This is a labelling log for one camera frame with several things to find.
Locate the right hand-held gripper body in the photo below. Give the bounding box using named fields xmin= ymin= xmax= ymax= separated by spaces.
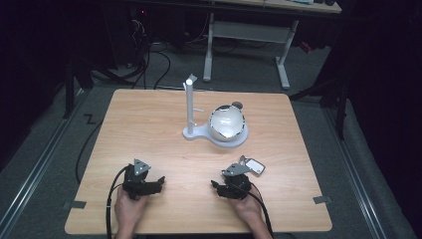
xmin=215 ymin=162 xmax=253 ymax=201

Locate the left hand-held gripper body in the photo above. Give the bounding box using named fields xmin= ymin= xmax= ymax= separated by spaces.
xmin=121 ymin=157 xmax=164 ymax=201

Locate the person's left hand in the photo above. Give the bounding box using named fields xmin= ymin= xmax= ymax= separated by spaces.
xmin=113 ymin=187 xmax=151 ymax=233

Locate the person's right hand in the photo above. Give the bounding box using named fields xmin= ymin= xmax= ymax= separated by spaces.
xmin=228 ymin=184 xmax=267 ymax=233

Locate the small white square tag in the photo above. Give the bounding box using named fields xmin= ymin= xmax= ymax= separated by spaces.
xmin=238 ymin=154 xmax=267 ymax=177

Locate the white stand with pole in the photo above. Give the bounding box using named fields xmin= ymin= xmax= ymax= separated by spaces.
xmin=181 ymin=73 xmax=250 ymax=149

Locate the black stand leg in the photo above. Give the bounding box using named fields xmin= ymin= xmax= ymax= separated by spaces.
xmin=62 ymin=56 xmax=96 ymax=120
xmin=289 ymin=74 xmax=350 ymax=141

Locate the desk with white metal legs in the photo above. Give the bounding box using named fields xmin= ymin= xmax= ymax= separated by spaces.
xmin=202 ymin=0 xmax=343 ymax=92

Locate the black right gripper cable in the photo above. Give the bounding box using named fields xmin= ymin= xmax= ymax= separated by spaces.
xmin=247 ymin=189 xmax=275 ymax=239

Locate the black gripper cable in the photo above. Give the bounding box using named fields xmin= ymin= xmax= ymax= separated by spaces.
xmin=247 ymin=189 xmax=275 ymax=239
xmin=105 ymin=164 xmax=131 ymax=239

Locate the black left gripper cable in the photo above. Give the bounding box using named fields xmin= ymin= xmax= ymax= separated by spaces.
xmin=105 ymin=164 xmax=131 ymax=239

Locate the black floor cable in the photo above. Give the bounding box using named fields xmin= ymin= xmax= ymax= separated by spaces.
xmin=75 ymin=119 xmax=105 ymax=185

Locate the metal floor rail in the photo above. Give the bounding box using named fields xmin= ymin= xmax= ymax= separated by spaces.
xmin=322 ymin=108 xmax=389 ymax=239
xmin=0 ymin=88 xmax=88 ymax=230

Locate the bundle of black cables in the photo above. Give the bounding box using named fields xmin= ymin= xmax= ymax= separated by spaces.
xmin=89 ymin=18 xmax=172 ymax=91

